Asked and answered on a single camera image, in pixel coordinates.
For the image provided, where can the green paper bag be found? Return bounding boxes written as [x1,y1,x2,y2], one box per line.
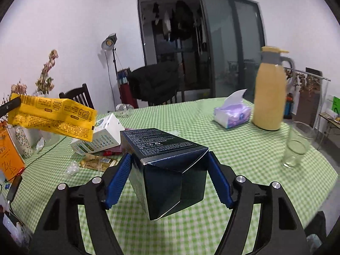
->
[325,96,340,116]

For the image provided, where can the golden brown snack wrapper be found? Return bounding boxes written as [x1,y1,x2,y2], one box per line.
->
[80,154,119,171]

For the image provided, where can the teal and red container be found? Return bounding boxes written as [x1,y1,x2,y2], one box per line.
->
[284,93,294,119]

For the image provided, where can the folding side table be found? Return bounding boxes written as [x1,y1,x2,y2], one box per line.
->
[317,112,340,149]

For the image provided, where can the yellow snack bag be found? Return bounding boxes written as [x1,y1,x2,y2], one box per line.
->
[7,93,97,142]

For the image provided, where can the white green milk carton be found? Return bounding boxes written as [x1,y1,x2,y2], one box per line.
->
[70,113,124,156]

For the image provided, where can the dark wooden chair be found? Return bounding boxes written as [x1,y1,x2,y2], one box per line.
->
[59,83,95,110]

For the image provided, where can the studio lamp on stand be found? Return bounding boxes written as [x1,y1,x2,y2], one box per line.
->
[101,33,125,112]

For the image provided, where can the metal clothes rack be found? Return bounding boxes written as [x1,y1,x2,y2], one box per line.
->
[284,68,331,141]

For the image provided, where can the small clear plastic piece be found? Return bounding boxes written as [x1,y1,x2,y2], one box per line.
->
[61,162,80,178]

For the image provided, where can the yellow thermos jug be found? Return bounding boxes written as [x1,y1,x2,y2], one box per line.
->
[251,46,296,131]

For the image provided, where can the purple white tissue pack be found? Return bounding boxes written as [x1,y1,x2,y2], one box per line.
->
[214,88,252,129]

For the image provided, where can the black cable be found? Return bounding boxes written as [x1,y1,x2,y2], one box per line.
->
[20,138,72,169]

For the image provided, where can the floral ceramic vase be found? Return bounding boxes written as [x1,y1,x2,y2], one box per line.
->
[14,126,34,158]

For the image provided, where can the hanging dried brown items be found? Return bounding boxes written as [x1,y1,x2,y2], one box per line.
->
[284,69,322,93]

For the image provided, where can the light patterned trousers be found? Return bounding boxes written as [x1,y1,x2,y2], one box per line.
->
[307,234,323,255]

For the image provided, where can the clear drinking glass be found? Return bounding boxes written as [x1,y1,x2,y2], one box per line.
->
[282,121,315,169]

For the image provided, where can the dried pink flowers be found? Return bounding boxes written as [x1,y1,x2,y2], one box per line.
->
[11,48,59,96]

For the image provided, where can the hanging dark clothes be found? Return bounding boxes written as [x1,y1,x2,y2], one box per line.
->
[151,0,210,43]

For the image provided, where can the sliding glass door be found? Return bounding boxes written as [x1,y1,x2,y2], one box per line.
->
[137,0,266,104]

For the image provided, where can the black jacket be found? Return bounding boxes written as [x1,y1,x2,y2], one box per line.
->
[128,61,181,106]

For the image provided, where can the dark blue carton box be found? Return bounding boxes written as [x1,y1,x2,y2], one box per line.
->
[119,128,209,221]

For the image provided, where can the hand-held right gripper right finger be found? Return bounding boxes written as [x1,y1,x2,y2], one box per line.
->
[207,151,310,255]

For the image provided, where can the orange paper bag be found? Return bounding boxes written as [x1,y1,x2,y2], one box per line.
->
[0,121,26,182]

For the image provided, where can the green checked tablecloth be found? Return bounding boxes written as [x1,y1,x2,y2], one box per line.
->
[11,97,339,255]

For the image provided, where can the red umbrella bag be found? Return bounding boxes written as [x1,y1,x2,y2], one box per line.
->
[117,68,139,109]

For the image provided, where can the clear ribbed pitcher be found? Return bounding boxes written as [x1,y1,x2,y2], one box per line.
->
[37,130,61,146]

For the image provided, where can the dark brown cabinet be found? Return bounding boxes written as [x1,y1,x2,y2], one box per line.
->
[295,68,323,128]

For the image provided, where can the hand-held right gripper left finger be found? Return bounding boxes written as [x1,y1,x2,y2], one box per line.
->
[30,153,132,255]

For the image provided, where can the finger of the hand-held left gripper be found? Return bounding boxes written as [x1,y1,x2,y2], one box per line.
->
[0,97,21,117]

